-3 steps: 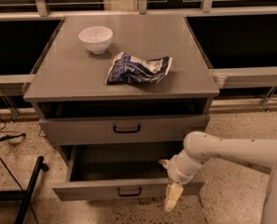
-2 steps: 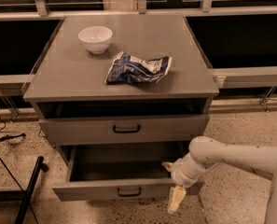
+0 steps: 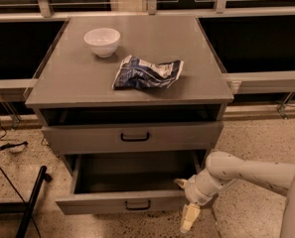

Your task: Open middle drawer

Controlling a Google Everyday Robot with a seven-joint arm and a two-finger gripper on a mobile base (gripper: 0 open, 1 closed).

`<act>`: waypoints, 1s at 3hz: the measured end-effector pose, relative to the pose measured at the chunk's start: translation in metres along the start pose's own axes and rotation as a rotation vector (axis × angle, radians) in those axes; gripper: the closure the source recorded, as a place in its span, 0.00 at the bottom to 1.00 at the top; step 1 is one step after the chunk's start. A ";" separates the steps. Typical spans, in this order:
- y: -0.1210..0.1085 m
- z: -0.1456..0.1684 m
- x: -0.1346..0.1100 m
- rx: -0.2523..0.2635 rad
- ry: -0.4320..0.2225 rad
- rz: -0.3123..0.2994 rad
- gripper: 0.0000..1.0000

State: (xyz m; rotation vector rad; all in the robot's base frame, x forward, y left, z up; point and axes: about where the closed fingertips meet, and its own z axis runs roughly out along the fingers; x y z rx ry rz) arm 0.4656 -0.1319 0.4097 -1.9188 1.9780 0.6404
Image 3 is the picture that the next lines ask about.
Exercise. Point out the crumpled blue chip bag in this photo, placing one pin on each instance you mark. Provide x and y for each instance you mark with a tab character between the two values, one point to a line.
140	74

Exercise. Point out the white ceramic bowl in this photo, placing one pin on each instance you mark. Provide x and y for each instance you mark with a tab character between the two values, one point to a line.
103	42

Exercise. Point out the metal window railing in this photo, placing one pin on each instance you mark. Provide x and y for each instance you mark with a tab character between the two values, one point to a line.
255	39

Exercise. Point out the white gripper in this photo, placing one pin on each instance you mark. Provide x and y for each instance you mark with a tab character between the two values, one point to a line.
194	190

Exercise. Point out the grey drawer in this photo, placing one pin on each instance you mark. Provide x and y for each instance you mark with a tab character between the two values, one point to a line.
121	138
129	182

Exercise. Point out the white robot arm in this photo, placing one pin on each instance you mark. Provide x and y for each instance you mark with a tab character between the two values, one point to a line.
222	170

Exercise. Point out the grey drawer cabinet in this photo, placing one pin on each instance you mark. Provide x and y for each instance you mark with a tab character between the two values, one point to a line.
75	87

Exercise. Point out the black stand leg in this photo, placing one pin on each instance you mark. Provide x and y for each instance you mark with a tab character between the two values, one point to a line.
26	207

